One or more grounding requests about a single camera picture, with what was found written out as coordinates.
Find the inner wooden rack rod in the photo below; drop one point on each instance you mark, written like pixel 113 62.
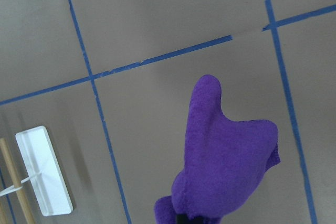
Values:
pixel 23 201

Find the purple towel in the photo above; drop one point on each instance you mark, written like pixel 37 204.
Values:
pixel 224 160

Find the white towel rack base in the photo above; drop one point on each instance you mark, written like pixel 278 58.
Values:
pixel 44 172

